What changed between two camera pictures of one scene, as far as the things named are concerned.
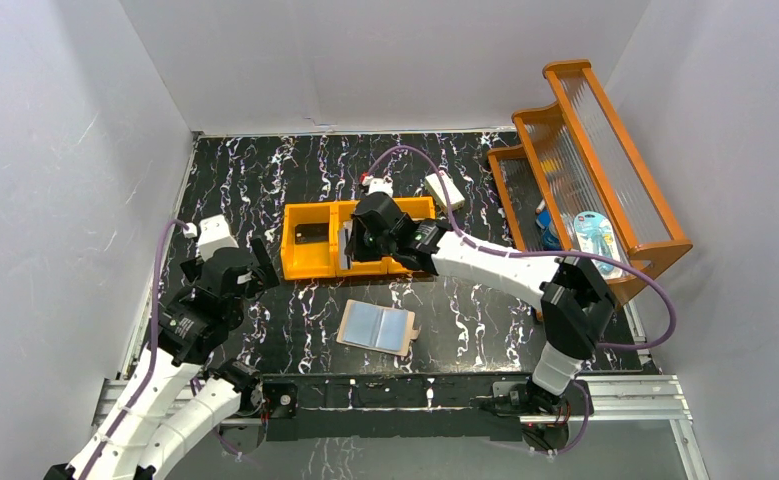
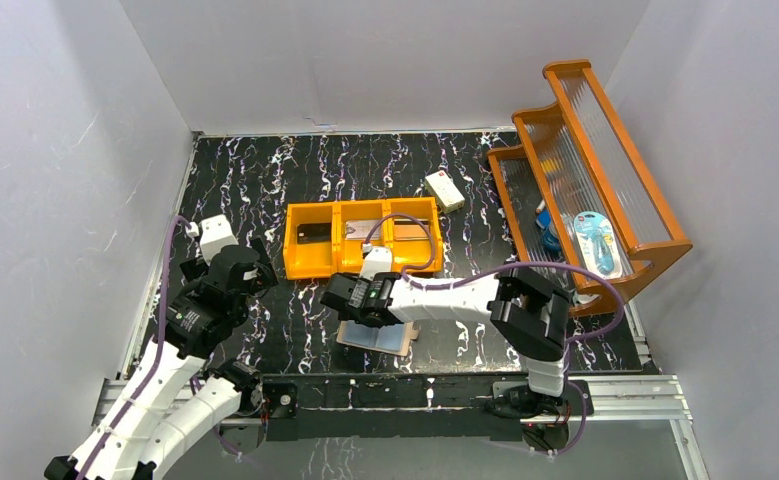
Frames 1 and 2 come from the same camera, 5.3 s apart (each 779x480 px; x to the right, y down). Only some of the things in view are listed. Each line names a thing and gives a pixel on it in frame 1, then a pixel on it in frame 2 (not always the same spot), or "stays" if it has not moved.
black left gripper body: x=249 y=270 stays
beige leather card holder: x=377 y=328 stays
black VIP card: x=311 y=232 stays
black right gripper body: x=357 y=237 to x=335 y=296
